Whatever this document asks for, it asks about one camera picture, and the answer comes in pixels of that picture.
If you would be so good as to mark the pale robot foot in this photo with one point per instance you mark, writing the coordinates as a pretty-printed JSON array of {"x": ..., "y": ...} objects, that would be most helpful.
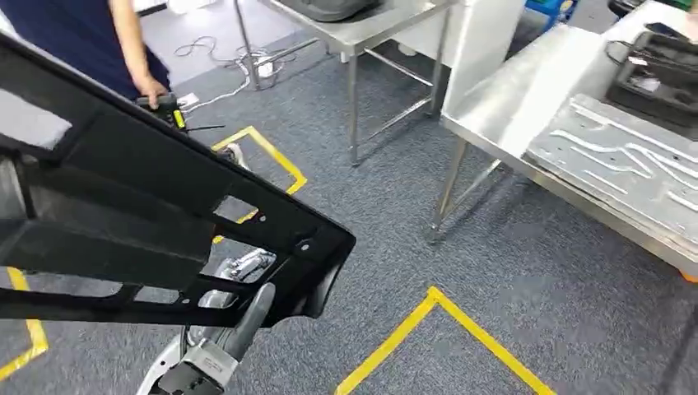
[{"x": 235, "y": 155}]

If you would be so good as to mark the large steel bench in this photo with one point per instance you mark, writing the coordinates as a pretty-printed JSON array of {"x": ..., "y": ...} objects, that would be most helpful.
[{"x": 512, "y": 92}]

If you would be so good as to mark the person's hand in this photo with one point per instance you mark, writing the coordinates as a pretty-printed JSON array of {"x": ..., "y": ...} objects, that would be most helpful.
[{"x": 150, "y": 90}]

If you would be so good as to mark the black yellow handheld controller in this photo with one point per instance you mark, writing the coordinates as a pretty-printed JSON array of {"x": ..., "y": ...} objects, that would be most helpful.
[{"x": 166, "y": 111}]

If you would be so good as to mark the black plastic moulded part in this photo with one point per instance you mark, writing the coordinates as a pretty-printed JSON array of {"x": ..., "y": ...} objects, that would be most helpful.
[{"x": 327, "y": 8}]

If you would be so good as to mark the blue crate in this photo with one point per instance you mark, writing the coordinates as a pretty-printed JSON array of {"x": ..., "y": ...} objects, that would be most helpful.
[{"x": 551, "y": 11}]

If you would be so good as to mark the small steel table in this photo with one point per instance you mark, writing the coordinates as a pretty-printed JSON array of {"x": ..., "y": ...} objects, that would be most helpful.
[{"x": 354, "y": 32}]

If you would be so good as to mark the large black plastic panel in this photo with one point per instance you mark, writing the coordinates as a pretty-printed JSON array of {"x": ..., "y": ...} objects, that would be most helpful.
[{"x": 136, "y": 163}]

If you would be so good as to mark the black foam tray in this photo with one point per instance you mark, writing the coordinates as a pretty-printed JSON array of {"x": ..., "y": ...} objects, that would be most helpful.
[{"x": 654, "y": 82}]

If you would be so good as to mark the white power strip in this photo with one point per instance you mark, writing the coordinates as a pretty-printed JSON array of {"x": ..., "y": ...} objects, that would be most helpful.
[{"x": 264, "y": 66}]

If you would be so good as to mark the person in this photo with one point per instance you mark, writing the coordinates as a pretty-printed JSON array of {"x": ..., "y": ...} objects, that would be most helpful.
[{"x": 65, "y": 32}]

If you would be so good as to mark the white cabinet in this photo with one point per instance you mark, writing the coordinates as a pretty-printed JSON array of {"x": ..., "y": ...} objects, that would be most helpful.
[{"x": 425, "y": 32}]

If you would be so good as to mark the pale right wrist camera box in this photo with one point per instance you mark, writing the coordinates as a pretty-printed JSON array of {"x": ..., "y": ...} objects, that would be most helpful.
[{"x": 210, "y": 362}]

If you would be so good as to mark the embossed sheet metal panel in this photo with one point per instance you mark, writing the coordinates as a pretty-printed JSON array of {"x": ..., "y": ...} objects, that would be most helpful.
[{"x": 616, "y": 169}]

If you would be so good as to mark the ribbed grey right robot arm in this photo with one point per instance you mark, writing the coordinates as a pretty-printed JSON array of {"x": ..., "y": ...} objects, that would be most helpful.
[{"x": 185, "y": 384}]

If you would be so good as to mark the silver robot leg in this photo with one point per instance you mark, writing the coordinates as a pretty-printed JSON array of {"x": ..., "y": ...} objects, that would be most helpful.
[{"x": 245, "y": 267}]

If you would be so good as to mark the white power adapter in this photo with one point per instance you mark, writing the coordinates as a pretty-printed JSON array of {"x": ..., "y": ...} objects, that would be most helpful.
[{"x": 188, "y": 100}]

